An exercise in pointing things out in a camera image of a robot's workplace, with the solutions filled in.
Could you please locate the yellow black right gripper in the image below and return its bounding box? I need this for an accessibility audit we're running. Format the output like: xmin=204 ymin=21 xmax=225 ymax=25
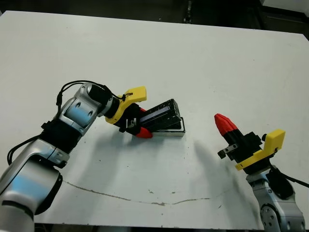
xmin=214 ymin=114 xmax=286 ymax=174

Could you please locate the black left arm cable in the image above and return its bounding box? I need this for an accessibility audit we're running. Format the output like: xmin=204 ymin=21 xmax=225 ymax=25
xmin=7 ymin=80 xmax=128 ymax=166

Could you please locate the white background object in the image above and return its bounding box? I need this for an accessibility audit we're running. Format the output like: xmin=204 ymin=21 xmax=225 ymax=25
xmin=260 ymin=0 xmax=309 ymax=12

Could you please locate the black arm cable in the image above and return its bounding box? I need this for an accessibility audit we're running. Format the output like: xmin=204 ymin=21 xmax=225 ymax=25
xmin=284 ymin=175 xmax=309 ymax=189
xmin=7 ymin=80 xmax=128 ymax=166

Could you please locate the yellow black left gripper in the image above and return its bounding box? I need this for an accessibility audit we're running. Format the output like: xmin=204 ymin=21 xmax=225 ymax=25
xmin=105 ymin=86 xmax=154 ymax=139

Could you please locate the black background post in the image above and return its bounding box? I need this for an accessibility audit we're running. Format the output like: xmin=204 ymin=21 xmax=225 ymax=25
xmin=183 ymin=0 xmax=194 ymax=24

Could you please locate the white box base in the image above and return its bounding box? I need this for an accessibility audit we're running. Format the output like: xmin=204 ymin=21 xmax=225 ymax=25
xmin=151 ymin=117 xmax=187 ymax=139

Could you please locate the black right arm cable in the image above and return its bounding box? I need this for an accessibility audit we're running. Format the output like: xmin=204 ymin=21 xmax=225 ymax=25
xmin=284 ymin=175 xmax=309 ymax=189

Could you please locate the black box lid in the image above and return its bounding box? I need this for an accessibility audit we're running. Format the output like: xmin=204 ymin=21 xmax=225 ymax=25
xmin=139 ymin=98 xmax=182 ymax=133

